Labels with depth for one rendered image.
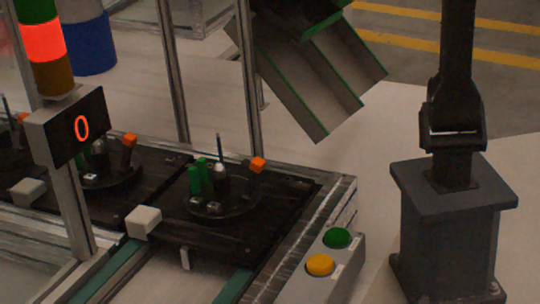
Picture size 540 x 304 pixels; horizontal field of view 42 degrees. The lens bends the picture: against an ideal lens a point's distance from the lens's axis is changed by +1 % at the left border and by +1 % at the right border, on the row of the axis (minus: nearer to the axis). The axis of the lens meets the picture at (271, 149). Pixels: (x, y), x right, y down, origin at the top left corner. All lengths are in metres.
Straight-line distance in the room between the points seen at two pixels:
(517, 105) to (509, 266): 2.40
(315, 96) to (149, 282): 0.49
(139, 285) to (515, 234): 0.66
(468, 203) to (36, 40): 0.63
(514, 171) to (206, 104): 0.76
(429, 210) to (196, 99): 0.94
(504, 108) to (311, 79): 2.26
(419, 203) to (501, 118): 2.47
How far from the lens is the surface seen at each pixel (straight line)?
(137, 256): 1.20
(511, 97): 3.69
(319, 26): 1.27
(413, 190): 1.07
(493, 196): 1.07
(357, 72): 1.52
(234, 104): 1.78
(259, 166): 1.12
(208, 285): 1.14
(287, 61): 1.39
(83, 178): 1.31
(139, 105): 1.84
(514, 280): 1.24
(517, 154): 1.56
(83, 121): 1.03
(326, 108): 1.38
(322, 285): 1.05
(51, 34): 0.97
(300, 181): 1.25
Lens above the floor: 1.66
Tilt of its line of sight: 31 degrees down
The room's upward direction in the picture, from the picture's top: 5 degrees counter-clockwise
